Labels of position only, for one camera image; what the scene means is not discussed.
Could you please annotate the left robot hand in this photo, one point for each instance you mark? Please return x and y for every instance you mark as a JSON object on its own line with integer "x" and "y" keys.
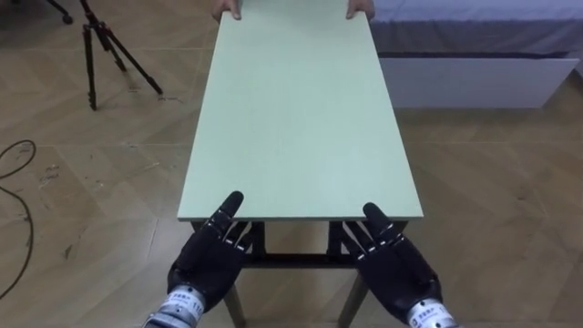
{"x": 207, "y": 262}

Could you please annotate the grey bed with white base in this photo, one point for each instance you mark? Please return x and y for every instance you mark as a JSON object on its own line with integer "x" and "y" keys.
{"x": 473, "y": 54}

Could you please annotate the black camera tripod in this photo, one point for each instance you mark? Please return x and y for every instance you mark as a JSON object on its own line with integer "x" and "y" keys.
{"x": 102, "y": 41}

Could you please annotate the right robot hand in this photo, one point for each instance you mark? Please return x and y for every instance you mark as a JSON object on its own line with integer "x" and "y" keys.
{"x": 396, "y": 273}

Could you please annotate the black tripod leg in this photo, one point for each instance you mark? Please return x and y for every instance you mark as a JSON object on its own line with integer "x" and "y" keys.
{"x": 63, "y": 11}

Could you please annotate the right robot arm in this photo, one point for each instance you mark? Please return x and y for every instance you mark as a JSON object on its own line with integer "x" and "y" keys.
{"x": 430, "y": 315}

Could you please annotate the pale green top table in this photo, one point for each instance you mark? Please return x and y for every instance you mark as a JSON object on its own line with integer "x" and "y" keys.
{"x": 296, "y": 118}

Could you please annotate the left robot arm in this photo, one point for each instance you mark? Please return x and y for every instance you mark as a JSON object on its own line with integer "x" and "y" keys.
{"x": 180, "y": 307}

